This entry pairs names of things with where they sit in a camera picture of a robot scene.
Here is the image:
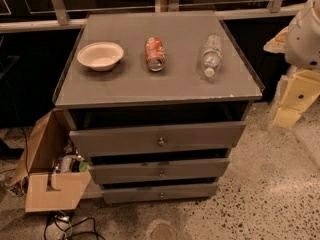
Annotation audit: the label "grey top drawer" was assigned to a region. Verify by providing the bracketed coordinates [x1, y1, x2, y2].
[70, 121, 246, 157]

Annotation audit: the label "black cable on floor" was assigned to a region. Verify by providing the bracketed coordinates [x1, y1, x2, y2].
[43, 211, 106, 240]

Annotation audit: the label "grey bottom drawer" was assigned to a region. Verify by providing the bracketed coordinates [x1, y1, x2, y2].
[102, 182, 218, 204]

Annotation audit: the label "grey drawer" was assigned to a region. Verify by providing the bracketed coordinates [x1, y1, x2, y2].
[70, 121, 246, 157]
[89, 158, 229, 185]
[102, 182, 218, 204]

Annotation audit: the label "brown cardboard box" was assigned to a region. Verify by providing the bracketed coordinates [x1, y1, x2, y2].
[10, 110, 91, 213]

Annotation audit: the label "clear plastic water bottle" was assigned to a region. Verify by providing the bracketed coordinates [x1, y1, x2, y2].
[201, 34, 222, 79]

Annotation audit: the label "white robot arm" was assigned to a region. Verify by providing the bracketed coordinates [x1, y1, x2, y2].
[263, 0, 320, 128]

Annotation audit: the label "white paper bowl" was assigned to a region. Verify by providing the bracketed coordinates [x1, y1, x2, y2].
[77, 42, 124, 71]

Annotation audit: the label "metal railing frame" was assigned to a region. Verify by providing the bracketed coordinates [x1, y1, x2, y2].
[0, 0, 307, 34]

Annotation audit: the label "grey middle drawer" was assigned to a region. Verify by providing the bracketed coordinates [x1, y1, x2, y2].
[89, 158, 229, 185]

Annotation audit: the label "items inside cardboard box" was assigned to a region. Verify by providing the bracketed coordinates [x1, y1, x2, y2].
[52, 140, 88, 174]

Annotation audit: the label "grey drawer cabinet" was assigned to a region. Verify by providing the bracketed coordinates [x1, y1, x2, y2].
[55, 11, 263, 194]

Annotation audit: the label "orange soda can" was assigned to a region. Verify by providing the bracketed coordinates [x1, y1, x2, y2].
[145, 37, 166, 72]

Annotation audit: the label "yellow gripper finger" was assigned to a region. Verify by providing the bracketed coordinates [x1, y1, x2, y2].
[273, 69, 320, 128]

